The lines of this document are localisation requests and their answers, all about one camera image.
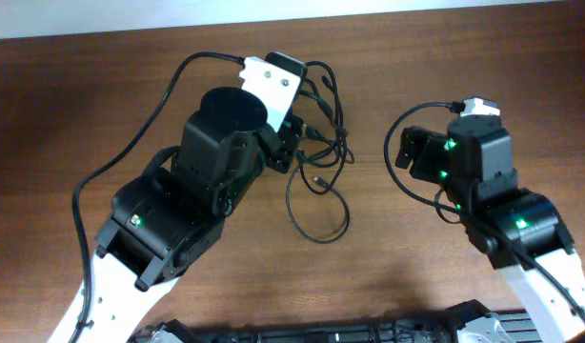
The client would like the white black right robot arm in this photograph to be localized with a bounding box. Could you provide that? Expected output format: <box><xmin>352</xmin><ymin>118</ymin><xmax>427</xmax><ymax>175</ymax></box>
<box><xmin>386</xmin><ymin>114</ymin><xmax>585</xmax><ymax>342</ymax></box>

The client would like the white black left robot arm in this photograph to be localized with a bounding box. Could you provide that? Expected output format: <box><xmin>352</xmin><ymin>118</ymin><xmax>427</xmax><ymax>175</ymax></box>
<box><xmin>50</xmin><ymin>86</ymin><xmax>300</xmax><ymax>342</ymax></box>

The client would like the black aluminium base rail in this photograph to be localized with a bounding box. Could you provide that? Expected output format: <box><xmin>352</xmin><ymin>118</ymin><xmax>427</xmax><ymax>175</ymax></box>
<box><xmin>129</xmin><ymin>299</ymin><xmax>542</xmax><ymax>343</ymax></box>

